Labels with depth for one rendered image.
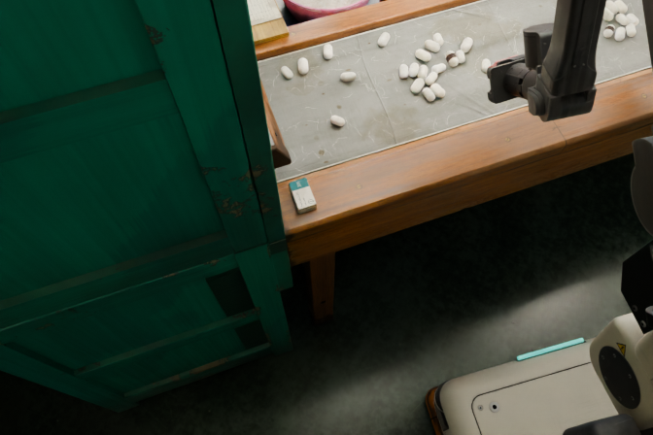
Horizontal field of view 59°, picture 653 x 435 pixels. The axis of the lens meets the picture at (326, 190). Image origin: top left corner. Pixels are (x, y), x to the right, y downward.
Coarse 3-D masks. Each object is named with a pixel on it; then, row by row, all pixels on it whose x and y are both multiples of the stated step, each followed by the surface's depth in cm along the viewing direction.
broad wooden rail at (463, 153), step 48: (624, 96) 118; (432, 144) 113; (480, 144) 113; (528, 144) 113; (576, 144) 115; (624, 144) 126; (288, 192) 108; (336, 192) 108; (384, 192) 108; (432, 192) 111; (480, 192) 121; (288, 240) 107; (336, 240) 116
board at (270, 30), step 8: (256, 24) 126; (264, 24) 126; (272, 24) 126; (280, 24) 126; (256, 32) 125; (264, 32) 125; (272, 32) 125; (280, 32) 125; (288, 32) 125; (256, 40) 124; (264, 40) 124
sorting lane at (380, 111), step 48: (528, 0) 134; (624, 0) 134; (336, 48) 127; (384, 48) 127; (480, 48) 127; (624, 48) 127; (288, 96) 121; (336, 96) 121; (384, 96) 121; (480, 96) 121; (288, 144) 116; (336, 144) 116; (384, 144) 116
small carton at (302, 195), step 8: (296, 184) 107; (304, 184) 107; (296, 192) 106; (304, 192) 106; (296, 200) 105; (304, 200) 105; (312, 200) 105; (296, 208) 106; (304, 208) 105; (312, 208) 106
